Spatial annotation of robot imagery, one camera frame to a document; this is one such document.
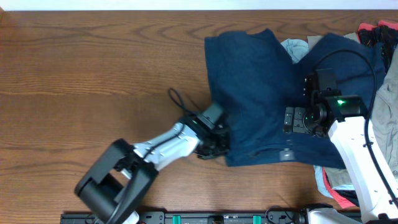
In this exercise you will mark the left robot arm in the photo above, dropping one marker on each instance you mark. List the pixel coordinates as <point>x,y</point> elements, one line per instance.
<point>116,183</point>

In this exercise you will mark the light blue garment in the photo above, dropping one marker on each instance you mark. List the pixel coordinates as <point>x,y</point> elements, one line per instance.
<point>296,48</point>

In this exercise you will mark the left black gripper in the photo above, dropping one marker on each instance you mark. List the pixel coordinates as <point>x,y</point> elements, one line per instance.
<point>225,139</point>

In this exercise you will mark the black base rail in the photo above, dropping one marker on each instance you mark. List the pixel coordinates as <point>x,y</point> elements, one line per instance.
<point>273,216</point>

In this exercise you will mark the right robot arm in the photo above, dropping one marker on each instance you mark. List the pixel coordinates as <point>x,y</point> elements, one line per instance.
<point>344,120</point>

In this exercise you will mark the black patterned garment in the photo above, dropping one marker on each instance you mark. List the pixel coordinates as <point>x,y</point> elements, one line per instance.
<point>384,33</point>

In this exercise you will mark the red garment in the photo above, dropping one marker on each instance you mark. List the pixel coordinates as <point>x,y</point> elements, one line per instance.
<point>345,198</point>

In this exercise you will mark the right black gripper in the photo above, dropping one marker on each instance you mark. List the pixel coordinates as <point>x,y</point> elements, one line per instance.
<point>299,113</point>

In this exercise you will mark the navy blue shorts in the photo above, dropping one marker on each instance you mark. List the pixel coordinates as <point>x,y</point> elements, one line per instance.
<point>254,79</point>

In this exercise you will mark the khaki tan shorts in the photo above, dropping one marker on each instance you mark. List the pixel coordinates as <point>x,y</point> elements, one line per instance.
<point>384,119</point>

